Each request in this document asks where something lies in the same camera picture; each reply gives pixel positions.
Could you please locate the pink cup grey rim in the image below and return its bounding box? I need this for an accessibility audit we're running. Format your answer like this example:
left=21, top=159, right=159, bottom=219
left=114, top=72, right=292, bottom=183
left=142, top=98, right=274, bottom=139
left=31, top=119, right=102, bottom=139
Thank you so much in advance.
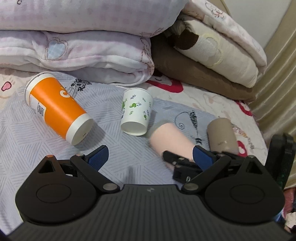
left=147, top=120, right=195, bottom=162

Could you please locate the white green-print paper cup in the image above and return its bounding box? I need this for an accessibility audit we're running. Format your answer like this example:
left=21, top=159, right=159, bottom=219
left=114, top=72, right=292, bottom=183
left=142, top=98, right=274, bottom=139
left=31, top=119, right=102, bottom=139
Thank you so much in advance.
left=120, top=88, right=154, bottom=136

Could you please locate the orange white paper cup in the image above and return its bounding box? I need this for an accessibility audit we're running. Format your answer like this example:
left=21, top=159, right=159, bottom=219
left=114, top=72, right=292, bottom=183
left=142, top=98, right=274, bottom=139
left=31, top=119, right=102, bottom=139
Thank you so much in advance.
left=24, top=72, right=94, bottom=146

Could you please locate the beige taupe bottle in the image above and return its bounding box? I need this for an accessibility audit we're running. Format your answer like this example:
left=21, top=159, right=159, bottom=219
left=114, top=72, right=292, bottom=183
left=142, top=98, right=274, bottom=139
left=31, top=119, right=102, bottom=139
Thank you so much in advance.
left=207, top=118, right=239, bottom=155

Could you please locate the cartoon bear bed sheet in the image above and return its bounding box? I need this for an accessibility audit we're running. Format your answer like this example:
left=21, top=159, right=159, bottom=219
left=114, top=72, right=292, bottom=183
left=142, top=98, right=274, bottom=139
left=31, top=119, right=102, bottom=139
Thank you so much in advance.
left=1, top=68, right=268, bottom=164

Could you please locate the beige striped curtain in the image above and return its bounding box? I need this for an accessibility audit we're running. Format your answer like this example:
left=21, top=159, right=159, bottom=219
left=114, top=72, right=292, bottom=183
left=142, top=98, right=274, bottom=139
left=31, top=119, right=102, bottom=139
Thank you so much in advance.
left=249, top=1, right=295, bottom=144

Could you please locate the blue-grey patterned cloth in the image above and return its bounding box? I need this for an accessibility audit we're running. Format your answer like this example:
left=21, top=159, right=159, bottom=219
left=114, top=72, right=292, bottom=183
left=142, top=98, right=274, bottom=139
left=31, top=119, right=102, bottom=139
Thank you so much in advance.
left=0, top=71, right=223, bottom=235

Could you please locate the cream white pillow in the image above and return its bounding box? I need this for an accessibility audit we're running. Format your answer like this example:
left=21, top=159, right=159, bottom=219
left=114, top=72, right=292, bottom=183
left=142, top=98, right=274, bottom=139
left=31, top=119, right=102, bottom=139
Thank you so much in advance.
left=170, top=14, right=259, bottom=88

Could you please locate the large folded pink quilt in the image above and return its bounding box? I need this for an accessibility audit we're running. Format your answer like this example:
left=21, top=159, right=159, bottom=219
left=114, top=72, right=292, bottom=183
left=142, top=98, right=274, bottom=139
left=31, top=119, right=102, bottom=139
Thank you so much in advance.
left=1, top=1, right=186, bottom=86

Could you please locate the pink rabbit pillow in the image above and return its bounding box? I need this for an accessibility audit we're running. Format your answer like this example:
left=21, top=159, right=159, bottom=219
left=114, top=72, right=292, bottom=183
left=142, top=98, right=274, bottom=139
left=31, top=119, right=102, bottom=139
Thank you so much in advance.
left=182, top=1, right=267, bottom=74

